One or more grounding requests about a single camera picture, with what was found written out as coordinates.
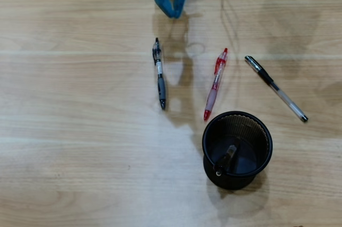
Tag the clear pen with grey grip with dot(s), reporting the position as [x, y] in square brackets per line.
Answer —
[161, 90]

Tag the all black pen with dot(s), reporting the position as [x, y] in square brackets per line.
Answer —
[227, 159]

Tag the red pen with white grip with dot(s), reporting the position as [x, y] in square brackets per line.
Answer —
[215, 82]

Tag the clear stick pen black cap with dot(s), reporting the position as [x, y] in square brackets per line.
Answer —
[264, 76]

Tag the black mesh pen holder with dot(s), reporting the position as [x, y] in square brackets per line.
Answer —
[229, 183]

